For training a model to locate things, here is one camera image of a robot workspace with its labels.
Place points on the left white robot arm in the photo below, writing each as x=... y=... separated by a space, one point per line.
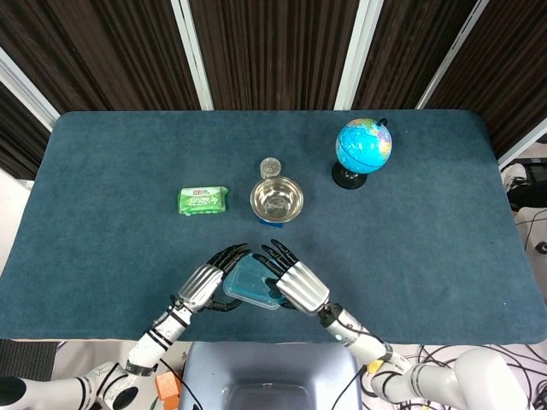
x=156 y=341

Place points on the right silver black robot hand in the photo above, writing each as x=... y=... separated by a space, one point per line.
x=303 y=288

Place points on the stainless steel bowl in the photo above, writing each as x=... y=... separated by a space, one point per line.
x=277 y=200

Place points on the grey blue robot torso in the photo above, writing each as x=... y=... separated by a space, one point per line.
x=269 y=367

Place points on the dark blue table cloth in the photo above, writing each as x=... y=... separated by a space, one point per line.
x=128 y=141

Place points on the black equipment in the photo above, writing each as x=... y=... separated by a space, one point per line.
x=530 y=192

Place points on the orange wooden block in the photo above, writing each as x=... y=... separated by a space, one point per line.
x=168 y=386

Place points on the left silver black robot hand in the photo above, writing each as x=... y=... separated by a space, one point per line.
x=201 y=286

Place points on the clear blue plastic container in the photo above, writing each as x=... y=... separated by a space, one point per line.
x=250 y=282

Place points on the green wet wipes pack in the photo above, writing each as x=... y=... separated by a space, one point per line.
x=203 y=200

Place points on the black ribbed floor mat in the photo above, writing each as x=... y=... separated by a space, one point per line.
x=25 y=359

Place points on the yellow plastic object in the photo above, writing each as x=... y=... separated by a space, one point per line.
x=376 y=365

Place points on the blue globe black stand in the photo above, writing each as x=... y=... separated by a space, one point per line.
x=363 y=145

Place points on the white partition frame post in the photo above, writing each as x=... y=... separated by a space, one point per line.
x=194 y=55
x=25 y=87
x=357 y=55
x=453 y=55

